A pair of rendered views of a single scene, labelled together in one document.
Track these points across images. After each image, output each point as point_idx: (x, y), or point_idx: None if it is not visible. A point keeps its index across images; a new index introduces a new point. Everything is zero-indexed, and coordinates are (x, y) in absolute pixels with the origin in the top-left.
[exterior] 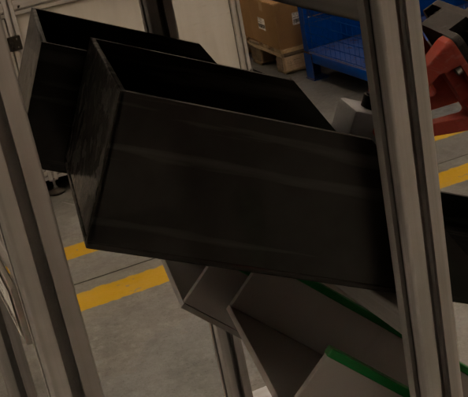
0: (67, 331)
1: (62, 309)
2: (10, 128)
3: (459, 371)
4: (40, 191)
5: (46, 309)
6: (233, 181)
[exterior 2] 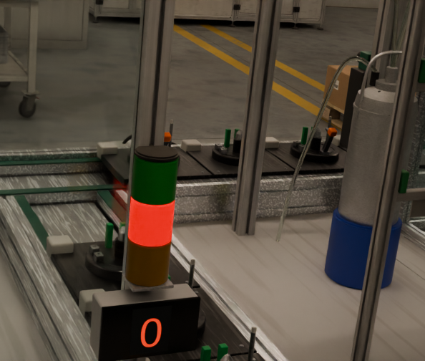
0: (381, 202)
1: (383, 195)
2: (391, 144)
3: None
4: (390, 163)
5: (380, 193)
6: None
